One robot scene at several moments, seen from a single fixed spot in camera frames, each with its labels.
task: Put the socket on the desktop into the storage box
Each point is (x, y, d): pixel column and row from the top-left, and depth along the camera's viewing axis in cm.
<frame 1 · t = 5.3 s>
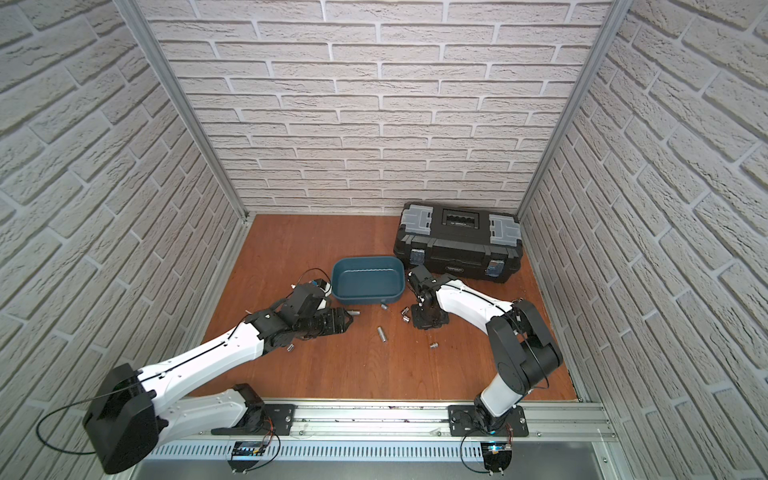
left hand: (347, 317, 81), fingers open
right hand: (427, 322, 89), fingers closed
teal plastic storage box: (368, 280, 104), on the table
black grey toolbox: (466, 241, 92), point 18 cm above the table
long chrome socket centre: (382, 334, 89), point 2 cm above the table
small chrome socket far right: (434, 345, 87), point 2 cm above the table
chrome socket near box: (384, 306, 96), on the table
chrome socket stepped right: (405, 311, 94), point 2 cm above the table
chrome socket wide right: (406, 319, 93), on the table

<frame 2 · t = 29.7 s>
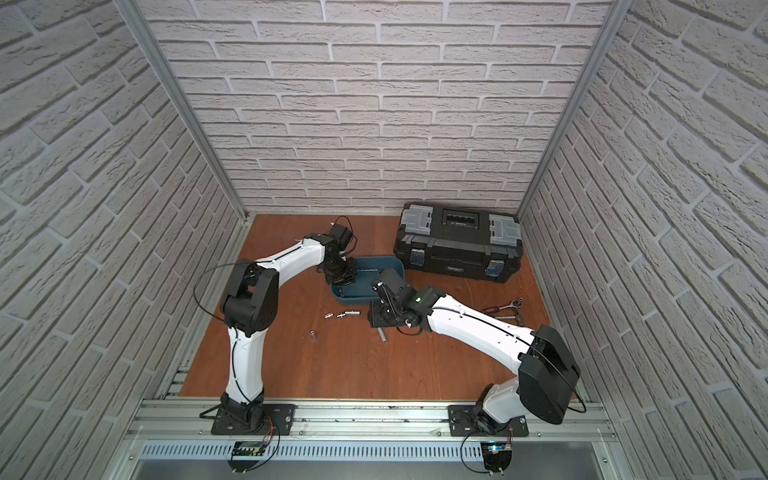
left hand: (359, 276, 98), fingers closed
right hand: (376, 315, 79), fingers open
small chrome socket open end: (329, 315, 94), on the table
ratchet wrench: (516, 303, 96), on the table
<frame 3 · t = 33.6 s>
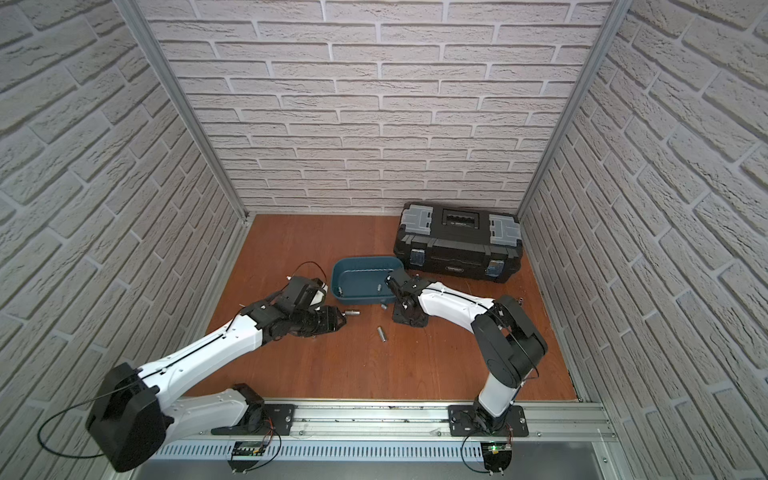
left hand: (342, 319, 81), fingers open
right hand: (407, 316, 90), fingers open
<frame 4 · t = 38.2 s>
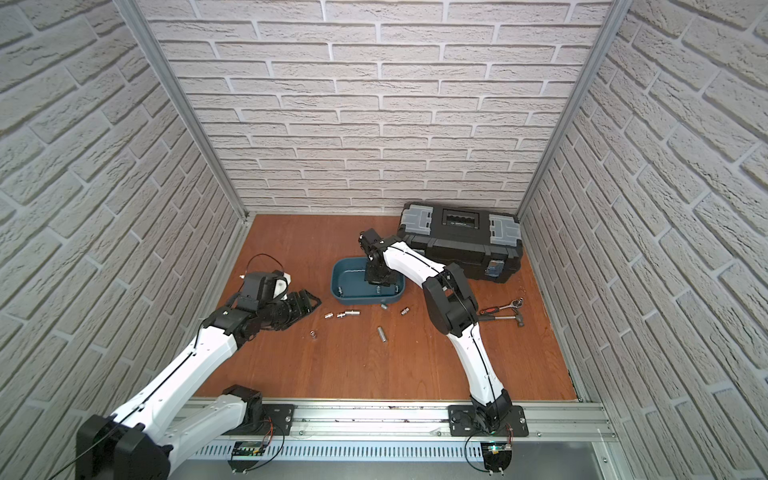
left hand: (316, 301, 80), fingers open
right hand: (380, 279, 99), fingers open
hammer with dark handle: (520, 323, 91), point 2 cm above the table
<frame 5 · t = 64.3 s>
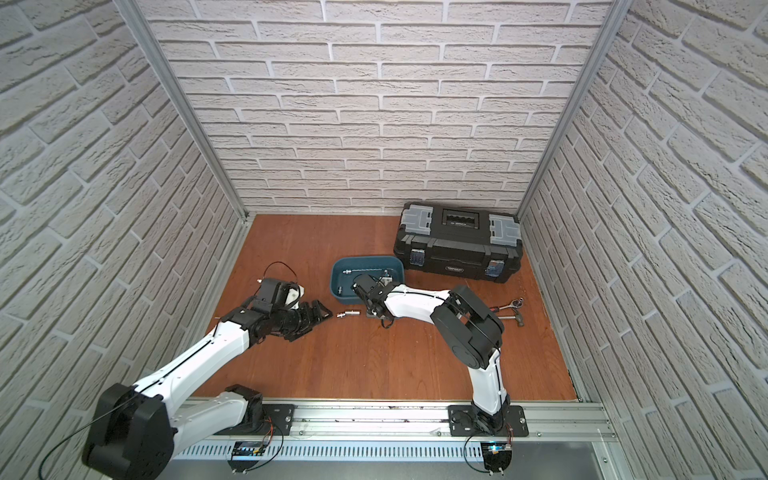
left hand: (326, 315, 83), fingers open
right hand: (384, 305, 95), fingers open
